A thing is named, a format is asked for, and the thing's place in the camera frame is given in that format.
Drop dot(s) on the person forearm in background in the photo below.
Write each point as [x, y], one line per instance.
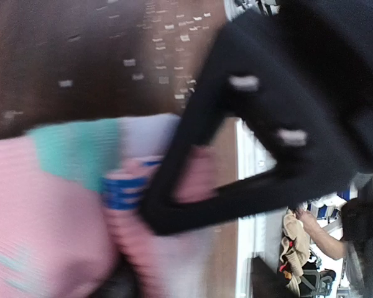
[331, 247]

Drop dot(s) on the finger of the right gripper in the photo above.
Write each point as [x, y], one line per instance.
[302, 81]

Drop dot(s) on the pink patterned sock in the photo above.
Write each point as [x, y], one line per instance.
[69, 199]

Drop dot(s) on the beige cloth bundle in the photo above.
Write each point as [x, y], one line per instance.
[294, 251]

